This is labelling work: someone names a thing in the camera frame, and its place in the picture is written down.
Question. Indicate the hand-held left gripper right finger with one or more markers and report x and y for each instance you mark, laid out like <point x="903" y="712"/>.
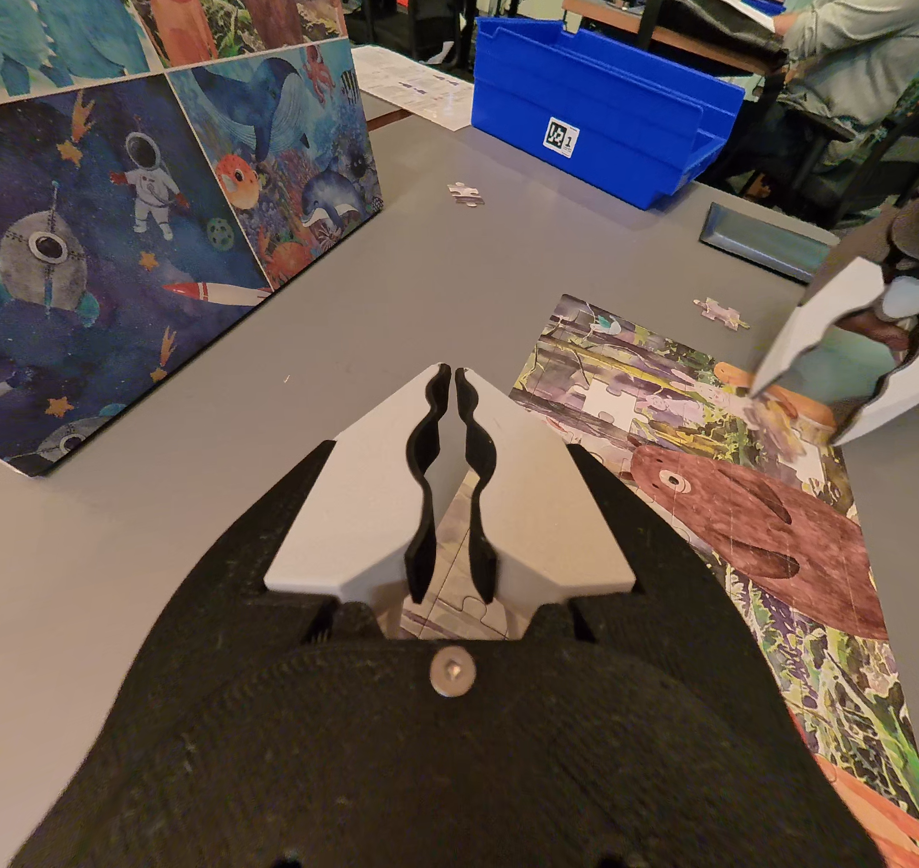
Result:
<point x="553" y="523"/>

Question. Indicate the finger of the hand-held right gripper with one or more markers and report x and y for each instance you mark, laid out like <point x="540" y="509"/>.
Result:
<point x="825" y="311"/>
<point x="890" y="401"/>

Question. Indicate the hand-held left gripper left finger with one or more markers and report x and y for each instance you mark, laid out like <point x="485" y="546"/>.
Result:
<point x="344" y="516"/>

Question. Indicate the purple puzzle piece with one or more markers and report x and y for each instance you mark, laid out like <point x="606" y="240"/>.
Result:
<point x="721" y="311"/>

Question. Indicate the forest animal jigsaw puzzle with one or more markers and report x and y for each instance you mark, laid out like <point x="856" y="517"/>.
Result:
<point x="718" y="523"/>

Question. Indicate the pale puzzle piece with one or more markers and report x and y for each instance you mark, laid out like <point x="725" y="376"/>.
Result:
<point x="458" y="189"/>
<point x="472" y="199"/>

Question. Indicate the person's right hand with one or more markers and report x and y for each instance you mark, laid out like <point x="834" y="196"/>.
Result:
<point x="879" y="326"/>

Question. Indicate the pale green paper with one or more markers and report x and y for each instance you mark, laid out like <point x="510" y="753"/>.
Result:
<point x="851" y="365"/>

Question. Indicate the black phone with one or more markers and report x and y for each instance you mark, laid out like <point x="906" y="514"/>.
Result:
<point x="768" y="240"/>

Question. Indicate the black bag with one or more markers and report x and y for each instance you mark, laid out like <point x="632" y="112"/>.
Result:
<point x="711" y="20"/>

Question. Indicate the blue plastic bin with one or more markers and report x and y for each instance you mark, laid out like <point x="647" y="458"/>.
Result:
<point x="610" y="99"/>

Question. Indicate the wooden background desk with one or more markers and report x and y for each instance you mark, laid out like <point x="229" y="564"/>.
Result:
<point x="617" y="24"/>

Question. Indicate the illustrated puzzle box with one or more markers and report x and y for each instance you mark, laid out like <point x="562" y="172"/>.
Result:
<point x="143" y="236"/>

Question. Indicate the printed instruction sheet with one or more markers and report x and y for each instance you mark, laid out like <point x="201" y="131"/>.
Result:
<point x="416" y="85"/>

